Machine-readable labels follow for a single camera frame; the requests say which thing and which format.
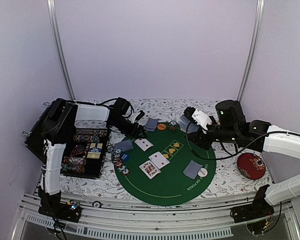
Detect blue playing card deck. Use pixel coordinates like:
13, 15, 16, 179
178, 115, 199, 133

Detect chip row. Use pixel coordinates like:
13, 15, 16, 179
61, 163, 85, 174
73, 129, 108, 143
63, 156, 87, 167

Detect front aluminium rail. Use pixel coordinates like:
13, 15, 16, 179
13, 192, 300, 240

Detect upper near chip row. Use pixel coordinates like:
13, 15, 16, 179
63, 156, 87, 167

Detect dealt blue card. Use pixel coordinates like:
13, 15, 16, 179
114, 139, 134, 152
183, 160, 202, 180
143, 117, 159, 132

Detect red floral round pouch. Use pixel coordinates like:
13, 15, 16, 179
236, 152, 266, 180

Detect right aluminium frame post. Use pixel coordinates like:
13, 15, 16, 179
236, 0, 265, 103

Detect far chip row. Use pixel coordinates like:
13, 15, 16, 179
73, 129, 108, 143

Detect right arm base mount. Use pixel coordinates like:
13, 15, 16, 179
230, 184, 275, 235

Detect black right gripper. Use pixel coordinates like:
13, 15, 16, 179
185, 115, 239, 151

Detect black poker chip case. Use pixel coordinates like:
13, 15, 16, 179
24, 100, 109, 178

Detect face-up three of diamonds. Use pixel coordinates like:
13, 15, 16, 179
134, 138, 154, 152

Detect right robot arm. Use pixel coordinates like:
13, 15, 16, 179
183, 100, 300, 218

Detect face-up king card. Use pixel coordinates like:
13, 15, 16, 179
139, 160, 161, 180

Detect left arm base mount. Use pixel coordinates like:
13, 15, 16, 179
38, 191, 83, 223

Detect stack of poker chips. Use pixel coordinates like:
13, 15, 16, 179
169, 120, 178, 131
107, 145, 131, 176

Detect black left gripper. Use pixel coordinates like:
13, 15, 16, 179
111, 116, 147, 139

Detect white dealer button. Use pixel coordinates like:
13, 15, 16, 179
198, 168, 208, 178

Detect blue small blind button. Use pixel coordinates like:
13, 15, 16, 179
121, 153, 130, 162

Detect left aluminium frame post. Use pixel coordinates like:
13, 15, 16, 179
46, 0, 76, 101

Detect floral white tablecloth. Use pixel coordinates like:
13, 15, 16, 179
59, 99, 272, 202

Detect round green poker mat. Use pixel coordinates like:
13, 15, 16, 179
114, 123, 217, 206

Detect fallen chip on rail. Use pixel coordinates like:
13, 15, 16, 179
92, 201, 102, 208

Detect aluminium frame post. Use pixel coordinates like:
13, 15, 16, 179
46, 0, 76, 101
236, 0, 265, 103

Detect boxed texas holdem cards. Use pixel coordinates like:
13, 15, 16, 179
86, 142, 103, 160

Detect orange big blind button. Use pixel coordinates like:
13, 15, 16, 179
157, 123, 167, 131

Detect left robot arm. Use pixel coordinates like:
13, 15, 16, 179
40, 97, 147, 217

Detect face-up two of diamonds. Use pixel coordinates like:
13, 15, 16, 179
148, 151, 170, 169

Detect lower near chip row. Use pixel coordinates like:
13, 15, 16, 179
61, 163, 85, 174

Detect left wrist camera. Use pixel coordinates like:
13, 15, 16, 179
129, 110, 145, 123

